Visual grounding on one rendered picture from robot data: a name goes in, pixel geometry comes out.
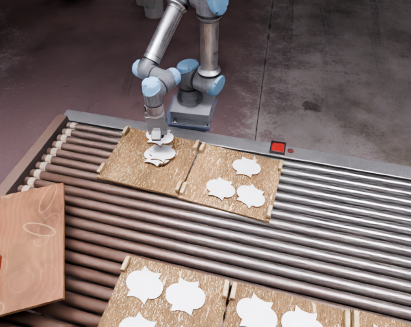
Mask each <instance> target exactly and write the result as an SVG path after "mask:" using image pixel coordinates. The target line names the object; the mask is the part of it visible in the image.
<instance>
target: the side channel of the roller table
mask: <svg viewBox="0 0 411 327"><path fill-rule="evenodd" d="M68 122H69V119H68V117H67V116H66V115H60V114H57V116H56V117H55V118H54V119H53V120H52V122H51V123H50V124H49V126H48V127H47V128H46V129H45V130H44V131H43V133H42V134H41V135H40V137H39V138H38V139H37V140H36V141H35V142H34V144H33V145H32V146H31V148H30V149H29V150H28V151H27V152H26V153H25V155H24V156H23V158H22V159H21V160H20V161H19V162H18V163H17V165H16V166H15V167H14V168H13V170H11V172H10V173H9V174H8V176H7V177H6V178H5V179H4V180H3V182H2V183H1V184H0V196H3V195H9V194H12V193H17V192H18V187H19V186H20V185H24V183H23V181H24V179H25V178H26V177H30V171H31V170H32V169H36V163H37V162H42V161H41V158H42V156H43V155H44V154H46V155H47V149H48V148H52V142H54V141H57V136H58V135H59V134H62V129H63V128H66V125H67V123H68ZM36 170H37V169H36ZM24 186H25V185H24Z"/></svg>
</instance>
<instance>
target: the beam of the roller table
mask: <svg viewBox="0 0 411 327"><path fill-rule="evenodd" d="M64 115H66V116H67V117H68V119H69V122H70V123H72V122H74V123H78V124H82V125H89V126H93V127H100V128H107V129H111V130H118V131H123V130H124V128H125V127H126V126H129V128H134V129H138V130H144V131H148V130H147V123H146V122H142V121H135V120H130V119H123V118H118V117H111V116H107V115H99V114H92V113H88V112H80V111H76V110H67V111H66V112H65V113H64ZM168 130H172V132H171V134H172V135H173V137H177V138H183V139H189V140H193V141H196V140H197V139H198V140H200V142H201V144H202V142H205V143H206V144H207V145H212V146H216V147H221V148H224V149H230V150H233V151H238V152H245V153H249V154H256V155H261V156H268V157H272V158H279V159H283V160H290V161H295V162H301V163H306V164H312V165H320V166H324V167H331V168H335V169H342V170H346V171H354V172H357V173H365V174H369V175H376V176H383V177H387V178H394V179H398V180H406V181H410V182H411V167H410V166H406V165H399V164H394V163H387V162H380V161H375V160H368V159H363V158H356V157H352V156H344V155H340V154H333V153H328V152H321V151H313V150H309V149H302V148H297V147H290V146H286V150H285V155H280V154H273V153H269V150H270V146H271V143H266V142H262V141H255V140H250V139H243V138H235V137H231V136H224V135H219V134H212V133H207V132H200V131H196V130H188V129H184V128H177V127H169V126H168ZM288 149H293V153H289V152H288Z"/></svg>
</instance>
